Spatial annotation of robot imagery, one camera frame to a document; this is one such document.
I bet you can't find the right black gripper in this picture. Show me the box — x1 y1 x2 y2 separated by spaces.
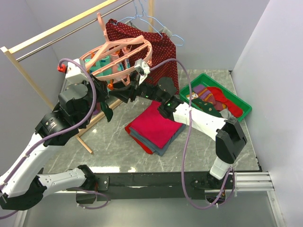
109 70 164 104

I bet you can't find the dark green dotted sock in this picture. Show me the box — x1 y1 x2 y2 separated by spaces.
100 102 113 122

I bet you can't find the pink round clip hanger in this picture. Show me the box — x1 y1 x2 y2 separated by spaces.
80 13 152 81

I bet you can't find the purple orange striped sock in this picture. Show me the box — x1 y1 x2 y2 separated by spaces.
193 84 216 105

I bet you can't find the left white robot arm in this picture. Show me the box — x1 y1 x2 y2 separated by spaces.
0 79 108 211

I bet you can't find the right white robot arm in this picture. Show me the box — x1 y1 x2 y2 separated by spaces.
109 77 247 189

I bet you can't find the maroon purple hanging sock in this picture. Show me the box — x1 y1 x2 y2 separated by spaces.
92 108 100 115

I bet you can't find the teal hanging sock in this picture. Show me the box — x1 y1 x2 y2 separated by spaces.
85 55 112 76

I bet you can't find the white blue hanging sock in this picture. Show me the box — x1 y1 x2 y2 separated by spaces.
110 46 131 72

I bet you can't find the red folded towel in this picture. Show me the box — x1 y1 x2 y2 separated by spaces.
125 123 153 155

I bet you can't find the dark red dotted cloth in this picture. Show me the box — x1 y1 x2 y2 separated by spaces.
106 19 179 95

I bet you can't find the grey folded towel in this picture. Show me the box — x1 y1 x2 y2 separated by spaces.
130 124 186 156

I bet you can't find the snowman pattern sock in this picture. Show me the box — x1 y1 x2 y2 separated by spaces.
191 93 199 100

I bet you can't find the metal hanging rod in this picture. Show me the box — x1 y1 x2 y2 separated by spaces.
16 0 133 62

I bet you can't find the green plastic tray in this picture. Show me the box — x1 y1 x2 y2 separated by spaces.
179 73 252 121

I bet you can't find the grey sock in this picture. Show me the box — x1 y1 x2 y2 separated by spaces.
220 109 234 119

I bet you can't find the black base beam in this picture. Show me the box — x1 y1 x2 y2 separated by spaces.
81 171 223 200

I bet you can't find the red sock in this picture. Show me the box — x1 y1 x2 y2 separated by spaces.
207 87 243 118

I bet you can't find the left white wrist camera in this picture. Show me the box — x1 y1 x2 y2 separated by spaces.
57 58 89 84

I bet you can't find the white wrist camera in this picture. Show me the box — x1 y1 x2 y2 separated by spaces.
134 59 150 85
57 58 89 84

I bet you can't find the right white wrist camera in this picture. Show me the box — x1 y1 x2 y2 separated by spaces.
134 59 150 85

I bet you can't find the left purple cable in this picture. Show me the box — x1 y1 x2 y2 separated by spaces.
0 58 112 219

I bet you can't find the purple cable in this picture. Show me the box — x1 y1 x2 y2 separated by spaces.
0 58 112 219
148 58 236 210

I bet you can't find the blue wire hanger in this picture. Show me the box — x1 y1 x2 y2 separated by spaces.
114 0 185 47

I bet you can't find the wooden clothes rack frame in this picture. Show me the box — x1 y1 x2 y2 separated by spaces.
0 0 155 156

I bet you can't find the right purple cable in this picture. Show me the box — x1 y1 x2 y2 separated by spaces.
148 58 236 210

